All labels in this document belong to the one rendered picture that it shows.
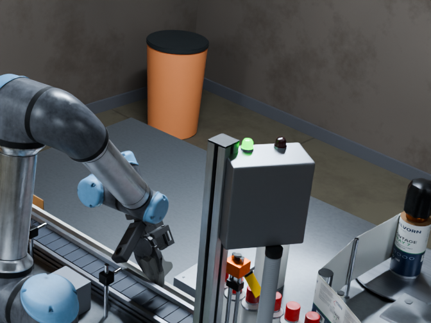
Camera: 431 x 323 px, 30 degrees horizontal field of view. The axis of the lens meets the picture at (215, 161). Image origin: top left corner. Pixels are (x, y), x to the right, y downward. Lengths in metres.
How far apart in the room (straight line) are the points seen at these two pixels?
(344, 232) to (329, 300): 0.59
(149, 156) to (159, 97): 1.95
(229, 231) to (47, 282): 0.41
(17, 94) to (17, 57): 3.18
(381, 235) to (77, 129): 1.01
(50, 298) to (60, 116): 0.39
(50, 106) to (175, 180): 1.27
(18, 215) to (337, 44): 3.48
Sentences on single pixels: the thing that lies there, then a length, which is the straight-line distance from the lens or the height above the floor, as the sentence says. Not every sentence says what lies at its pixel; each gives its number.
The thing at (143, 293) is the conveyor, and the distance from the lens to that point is 2.17.
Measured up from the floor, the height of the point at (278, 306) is 1.06.
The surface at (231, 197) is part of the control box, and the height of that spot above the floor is 1.41.
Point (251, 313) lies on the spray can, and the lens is 1.89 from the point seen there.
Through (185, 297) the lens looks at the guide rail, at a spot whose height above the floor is 0.91.
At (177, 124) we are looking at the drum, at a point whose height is 0.11.
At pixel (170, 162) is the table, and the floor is 0.83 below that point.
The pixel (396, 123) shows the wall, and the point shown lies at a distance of 4.85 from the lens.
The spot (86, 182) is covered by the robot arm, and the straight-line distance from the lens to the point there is 1.94.
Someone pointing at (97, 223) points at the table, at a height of 0.83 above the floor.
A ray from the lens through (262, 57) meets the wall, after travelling 5.36.
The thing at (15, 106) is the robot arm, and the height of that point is 1.52.
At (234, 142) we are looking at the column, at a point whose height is 1.50.
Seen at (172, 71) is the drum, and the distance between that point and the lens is 4.78.
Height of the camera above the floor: 2.18
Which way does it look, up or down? 27 degrees down
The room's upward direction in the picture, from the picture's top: 5 degrees clockwise
